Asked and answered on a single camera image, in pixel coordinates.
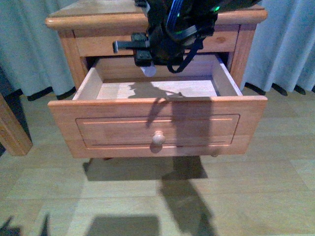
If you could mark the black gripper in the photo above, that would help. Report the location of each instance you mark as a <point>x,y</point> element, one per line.
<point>167,46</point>

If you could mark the white medicine bottle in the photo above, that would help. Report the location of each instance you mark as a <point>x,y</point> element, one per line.
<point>149,71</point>

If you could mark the wooden drawer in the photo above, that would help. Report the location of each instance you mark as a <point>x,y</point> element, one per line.
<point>117,110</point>

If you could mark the drawer round knob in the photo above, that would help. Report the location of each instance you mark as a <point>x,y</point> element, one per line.
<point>158,138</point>

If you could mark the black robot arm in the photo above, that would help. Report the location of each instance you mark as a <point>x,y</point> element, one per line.
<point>193,8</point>

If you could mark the wooden nightstand cabinet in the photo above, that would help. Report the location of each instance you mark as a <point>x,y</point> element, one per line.
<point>88,28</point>

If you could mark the grey blue curtain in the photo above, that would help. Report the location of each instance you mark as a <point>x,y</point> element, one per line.
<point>32,59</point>

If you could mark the wooden furniture leg left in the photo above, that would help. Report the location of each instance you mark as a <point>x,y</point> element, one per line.
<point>15,136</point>

